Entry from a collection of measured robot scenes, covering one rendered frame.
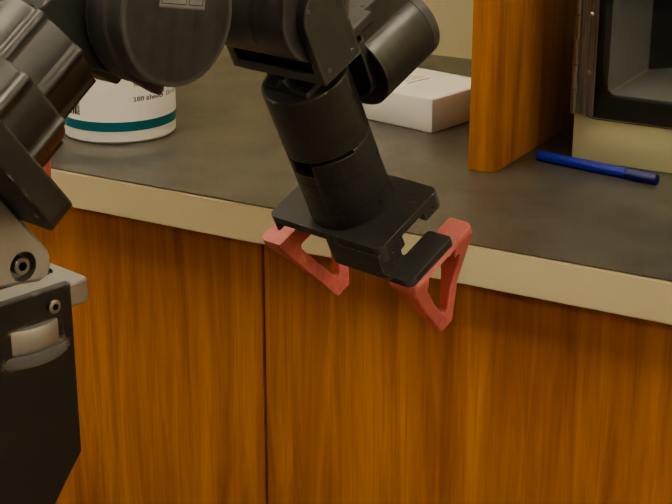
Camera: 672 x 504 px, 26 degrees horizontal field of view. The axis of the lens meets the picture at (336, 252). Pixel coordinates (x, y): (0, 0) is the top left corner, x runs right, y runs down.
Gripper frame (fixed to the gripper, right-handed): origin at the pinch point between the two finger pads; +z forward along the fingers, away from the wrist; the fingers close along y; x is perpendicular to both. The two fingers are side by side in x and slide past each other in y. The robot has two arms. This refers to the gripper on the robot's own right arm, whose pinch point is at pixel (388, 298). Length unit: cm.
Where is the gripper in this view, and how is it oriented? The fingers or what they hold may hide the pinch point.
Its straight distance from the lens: 103.3
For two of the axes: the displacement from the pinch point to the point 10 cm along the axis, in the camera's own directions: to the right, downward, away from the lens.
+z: 3.0, 7.3, 6.1
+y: -7.3, -2.4, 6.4
